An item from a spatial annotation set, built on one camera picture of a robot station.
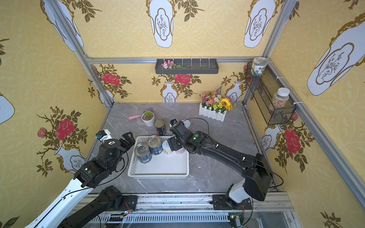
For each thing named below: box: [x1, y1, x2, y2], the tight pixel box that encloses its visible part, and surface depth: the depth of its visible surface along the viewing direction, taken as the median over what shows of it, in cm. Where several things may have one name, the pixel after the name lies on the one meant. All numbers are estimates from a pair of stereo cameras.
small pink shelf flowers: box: [161, 59, 186, 70], surface depth 89 cm
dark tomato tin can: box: [153, 119, 167, 137], surface depth 99 cm
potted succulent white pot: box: [141, 110, 155, 128], surface depth 102 cm
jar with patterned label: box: [251, 57, 269, 77], surface depth 87 cm
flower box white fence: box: [199, 91, 233, 123], surface depth 102 cm
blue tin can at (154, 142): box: [147, 134, 164, 156], surface depth 88 cm
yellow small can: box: [161, 139, 173, 155], surface depth 92 cm
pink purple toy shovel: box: [128, 107, 154, 120], surface depth 113 cm
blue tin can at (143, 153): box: [134, 142, 153, 164], surface depth 85 cm
